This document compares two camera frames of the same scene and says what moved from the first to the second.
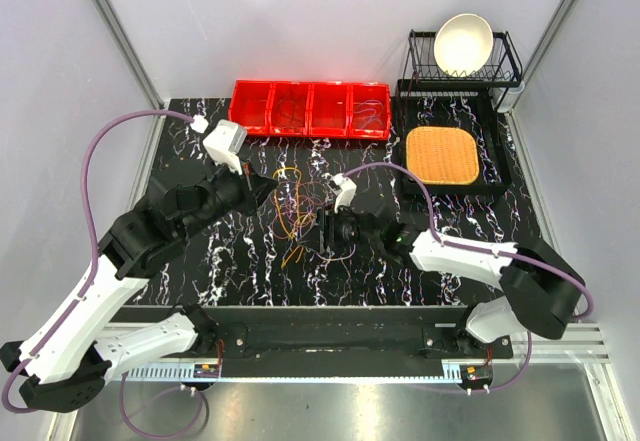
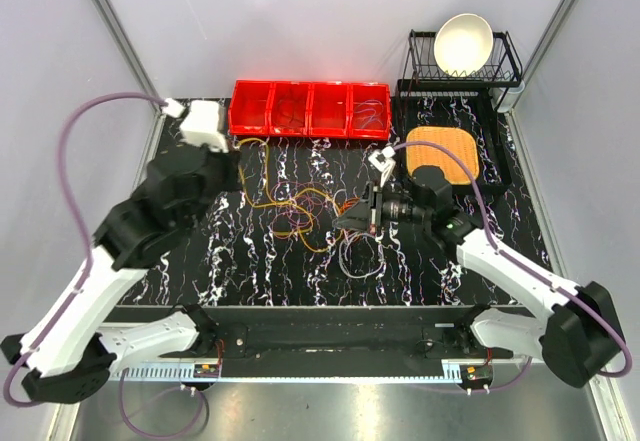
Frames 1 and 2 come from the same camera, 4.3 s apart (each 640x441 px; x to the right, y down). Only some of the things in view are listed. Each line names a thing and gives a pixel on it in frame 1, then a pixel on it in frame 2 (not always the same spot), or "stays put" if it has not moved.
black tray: [450, 132] stays put
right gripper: [327, 229] -> [357, 220]
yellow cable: [297, 209] -> [299, 231]
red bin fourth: [369, 111] stays put
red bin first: [250, 106] stays put
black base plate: [351, 333] stays put
